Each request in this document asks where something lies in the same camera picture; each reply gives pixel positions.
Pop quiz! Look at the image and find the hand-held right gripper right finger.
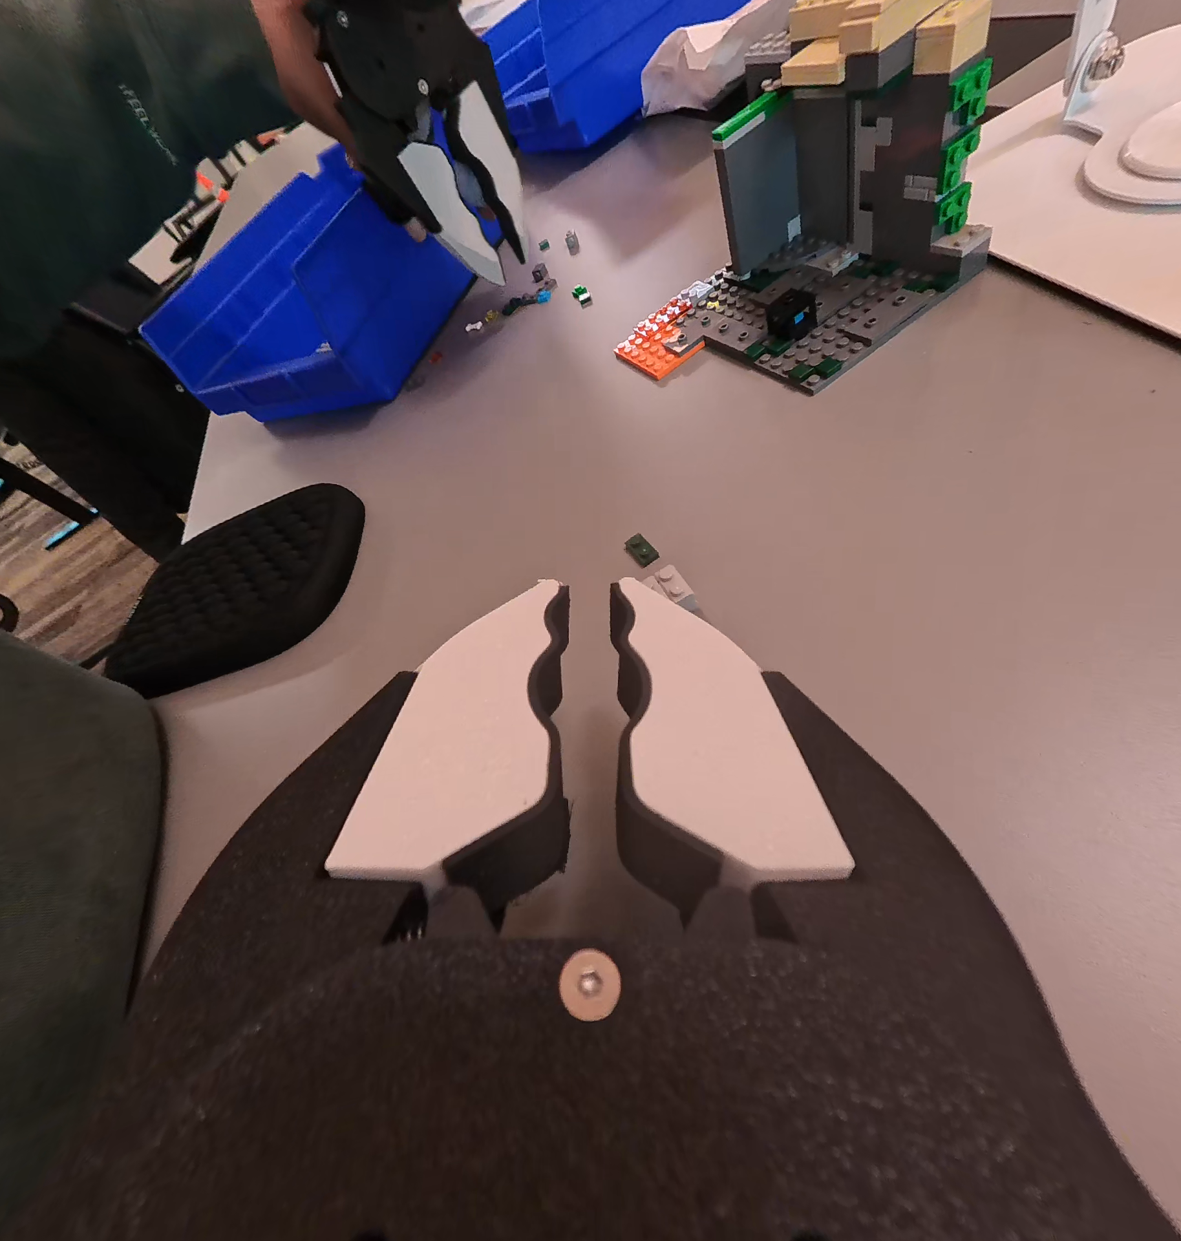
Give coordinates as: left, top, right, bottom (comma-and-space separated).
610, 576, 856, 931

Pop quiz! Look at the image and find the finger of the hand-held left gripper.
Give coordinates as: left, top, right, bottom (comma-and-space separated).
453, 82, 531, 267
399, 141, 509, 289

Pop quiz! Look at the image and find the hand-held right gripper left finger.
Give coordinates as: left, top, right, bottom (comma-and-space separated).
324, 577, 572, 933

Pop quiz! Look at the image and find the scatter of small toy pieces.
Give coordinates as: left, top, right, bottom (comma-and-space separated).
464, 227, 594, 338

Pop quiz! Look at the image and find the person's left forearm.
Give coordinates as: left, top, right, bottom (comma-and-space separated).
0, 0, 305, 374

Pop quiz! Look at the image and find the grey desk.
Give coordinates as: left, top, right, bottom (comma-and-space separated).
125, 58, 1181, 1237

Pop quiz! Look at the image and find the person's left hand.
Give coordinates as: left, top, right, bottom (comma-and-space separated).
251, 0, 362, 170

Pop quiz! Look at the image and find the blue plastic bin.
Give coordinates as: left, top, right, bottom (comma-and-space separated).
139, 144, 478, 425
478, 0, 759, 155

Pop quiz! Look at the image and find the white paper bag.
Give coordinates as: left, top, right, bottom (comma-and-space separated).
639, 0, 795, 119

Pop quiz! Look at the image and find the toy brick building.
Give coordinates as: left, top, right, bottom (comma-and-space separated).
615, 0, 996, 397

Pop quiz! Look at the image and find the white stand base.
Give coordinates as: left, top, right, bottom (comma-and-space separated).
967, 18, 1181, 352

